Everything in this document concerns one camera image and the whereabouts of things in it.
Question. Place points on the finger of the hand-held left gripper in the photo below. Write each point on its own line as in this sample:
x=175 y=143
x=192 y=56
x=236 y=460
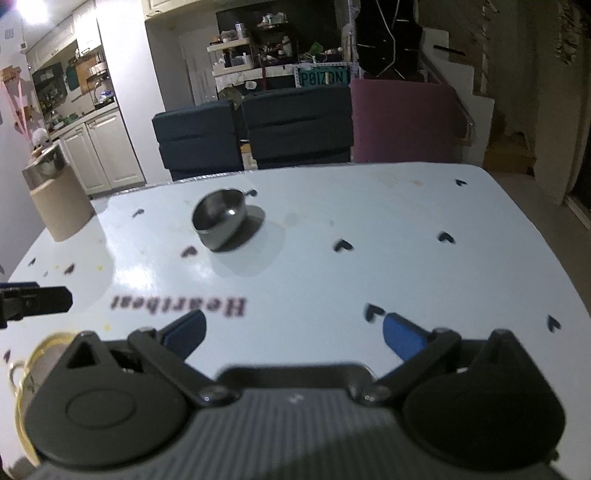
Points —
x=41 y=300

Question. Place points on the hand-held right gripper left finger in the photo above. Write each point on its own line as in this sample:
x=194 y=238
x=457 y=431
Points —
x=185 y=330

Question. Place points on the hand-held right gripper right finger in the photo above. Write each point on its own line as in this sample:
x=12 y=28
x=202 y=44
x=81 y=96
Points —
x=403 y=336

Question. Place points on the floral bowl with yellow rim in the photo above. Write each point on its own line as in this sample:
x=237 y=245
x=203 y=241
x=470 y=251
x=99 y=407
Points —
x=46 y=355

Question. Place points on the round steel bowl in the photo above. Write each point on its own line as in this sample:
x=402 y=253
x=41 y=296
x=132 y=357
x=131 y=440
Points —
x=219 y=221

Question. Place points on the white kitchen base cabinet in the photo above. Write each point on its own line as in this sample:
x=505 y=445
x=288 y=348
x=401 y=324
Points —
x=104 y=152

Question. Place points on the white plush toy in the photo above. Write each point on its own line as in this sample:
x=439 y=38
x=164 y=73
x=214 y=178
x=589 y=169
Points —
x=40 y=137

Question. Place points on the navy blue chair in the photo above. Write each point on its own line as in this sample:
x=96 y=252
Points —
x=198 y=141
x=298 y=129

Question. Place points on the maroon chair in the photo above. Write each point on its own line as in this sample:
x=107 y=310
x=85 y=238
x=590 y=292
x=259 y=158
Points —
x=406 y=122

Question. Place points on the white shelf cart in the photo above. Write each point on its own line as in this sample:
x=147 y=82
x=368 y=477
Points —
x=233 y=64

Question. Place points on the teal sign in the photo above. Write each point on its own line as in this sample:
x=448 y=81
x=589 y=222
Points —
x=322 y=77

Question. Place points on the beige curtain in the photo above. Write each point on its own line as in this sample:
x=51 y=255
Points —
x=561 y=92

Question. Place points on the black jacket with white trim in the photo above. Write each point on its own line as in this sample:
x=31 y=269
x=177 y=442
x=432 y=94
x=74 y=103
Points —
x=388 y=37

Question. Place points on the dark shelf with bottles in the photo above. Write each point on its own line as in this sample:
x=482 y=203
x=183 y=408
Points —
x=276 y=44

